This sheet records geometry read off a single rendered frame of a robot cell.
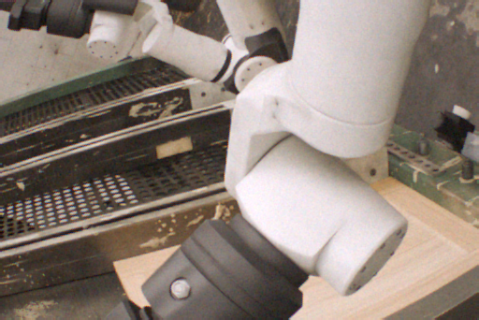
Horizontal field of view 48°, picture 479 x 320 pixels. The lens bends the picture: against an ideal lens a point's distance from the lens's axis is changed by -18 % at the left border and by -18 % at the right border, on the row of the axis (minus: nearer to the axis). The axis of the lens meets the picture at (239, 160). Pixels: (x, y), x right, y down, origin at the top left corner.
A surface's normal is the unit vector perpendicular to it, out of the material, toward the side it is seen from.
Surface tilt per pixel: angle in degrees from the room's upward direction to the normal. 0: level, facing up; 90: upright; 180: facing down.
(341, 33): 63
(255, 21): 90
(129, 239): 90
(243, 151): 41
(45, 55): 90
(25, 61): 90
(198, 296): 49
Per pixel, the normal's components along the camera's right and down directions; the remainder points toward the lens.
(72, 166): 0.36, 0.28
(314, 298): -0.15, -0.93
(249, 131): -0.75, 0.43
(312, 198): -0.30, -0.36
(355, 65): -0.25, 0.69
